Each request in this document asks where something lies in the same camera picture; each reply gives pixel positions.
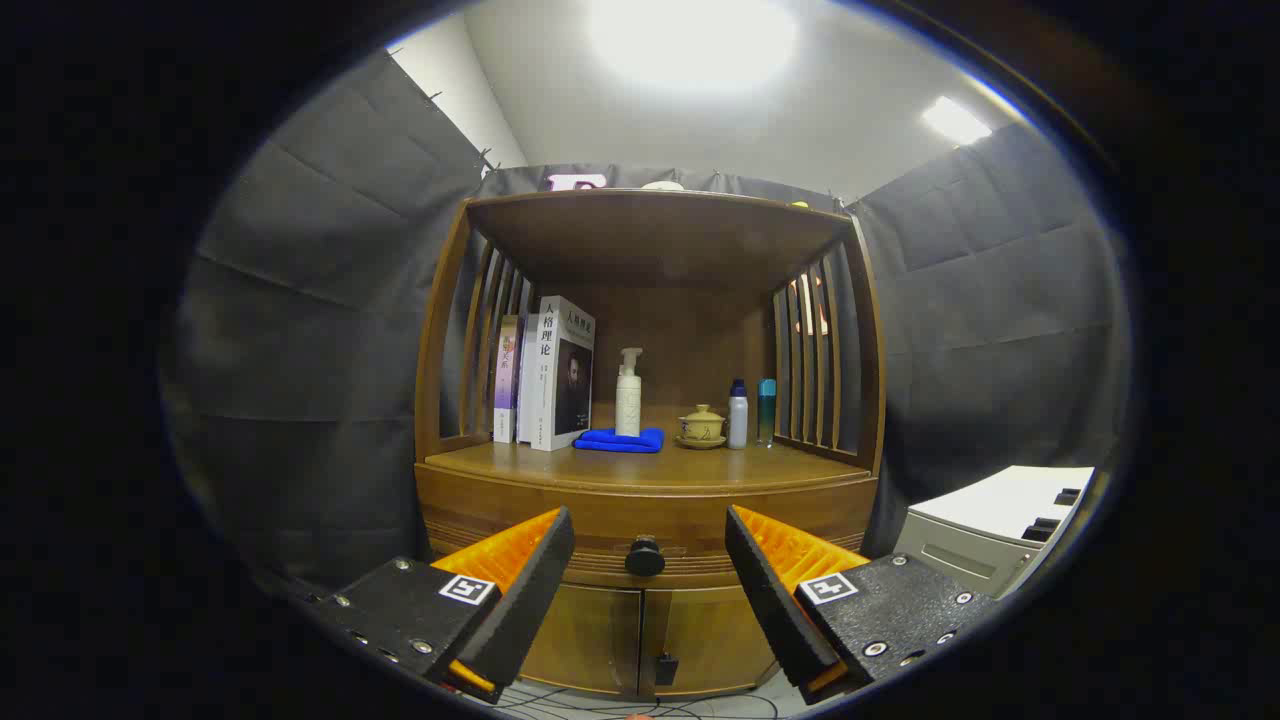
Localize thick white portrait book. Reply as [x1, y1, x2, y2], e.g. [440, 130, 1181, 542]
[530, 295, 597, 452]

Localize brown wooden cabinet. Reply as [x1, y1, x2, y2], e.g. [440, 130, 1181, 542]
[413, 188, 887, 699]

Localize thin white book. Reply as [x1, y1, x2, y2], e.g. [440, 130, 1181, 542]
[515, 312, 541, 444]

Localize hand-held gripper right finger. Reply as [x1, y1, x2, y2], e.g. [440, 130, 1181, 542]
[725, 504, 1001, 706]

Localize blue folded cloth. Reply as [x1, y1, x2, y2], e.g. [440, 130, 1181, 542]
[572, 428, 665, 454]

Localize thin purple book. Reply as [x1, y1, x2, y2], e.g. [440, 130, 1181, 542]
[493, 315, 523, 444]

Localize wooden countertop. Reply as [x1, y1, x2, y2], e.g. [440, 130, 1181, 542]
[425, 405, 873, 493]

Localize rectangular ceiling light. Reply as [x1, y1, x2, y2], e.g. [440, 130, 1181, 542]
[920, 95, 993, 146]

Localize black floor cables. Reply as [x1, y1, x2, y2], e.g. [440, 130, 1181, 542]
[490, 680, 781, 720]

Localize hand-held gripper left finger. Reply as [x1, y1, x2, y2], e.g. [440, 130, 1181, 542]
[300, 505, 576, 706]

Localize white pump bottle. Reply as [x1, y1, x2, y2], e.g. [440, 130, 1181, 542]
[614, 347, 644, 438]

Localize brown wooden drawer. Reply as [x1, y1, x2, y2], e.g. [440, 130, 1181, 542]
[415, 465, 879, 591]

